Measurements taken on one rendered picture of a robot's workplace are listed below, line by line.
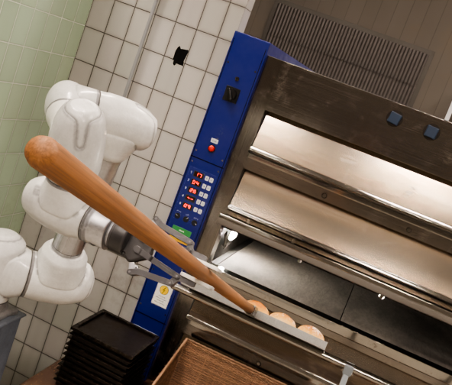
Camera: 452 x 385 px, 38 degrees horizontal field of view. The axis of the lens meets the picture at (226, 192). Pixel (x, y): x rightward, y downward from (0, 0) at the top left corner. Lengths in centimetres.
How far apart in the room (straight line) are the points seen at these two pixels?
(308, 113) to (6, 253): 131
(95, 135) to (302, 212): 157
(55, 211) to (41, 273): 82
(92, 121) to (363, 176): 159
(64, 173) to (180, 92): 228
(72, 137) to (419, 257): 176
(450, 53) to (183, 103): 777
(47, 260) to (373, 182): 130
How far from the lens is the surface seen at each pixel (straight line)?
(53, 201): 136
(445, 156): 269
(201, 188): 279
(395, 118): 267
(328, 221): 273
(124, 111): 188
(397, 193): 268
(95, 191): 66
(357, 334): 281
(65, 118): 129
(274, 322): 230
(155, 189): 290
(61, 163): 58
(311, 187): 272
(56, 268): 215
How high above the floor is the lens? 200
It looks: 10 degrees down
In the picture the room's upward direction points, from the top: 21 degrees clockwise
